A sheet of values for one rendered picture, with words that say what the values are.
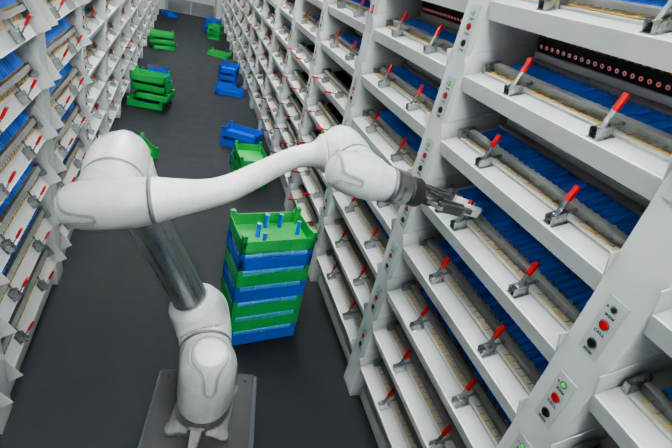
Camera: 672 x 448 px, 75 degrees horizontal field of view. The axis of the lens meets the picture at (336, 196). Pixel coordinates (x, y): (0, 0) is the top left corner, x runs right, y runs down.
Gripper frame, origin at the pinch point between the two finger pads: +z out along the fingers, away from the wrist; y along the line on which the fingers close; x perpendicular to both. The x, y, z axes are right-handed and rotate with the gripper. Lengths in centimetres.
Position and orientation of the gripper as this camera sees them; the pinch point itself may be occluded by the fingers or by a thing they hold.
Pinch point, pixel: (466, 207)
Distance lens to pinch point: 122.9
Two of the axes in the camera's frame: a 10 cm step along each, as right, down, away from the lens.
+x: 4.0, -8.4, -3.7
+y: 2.7, 4.9, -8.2
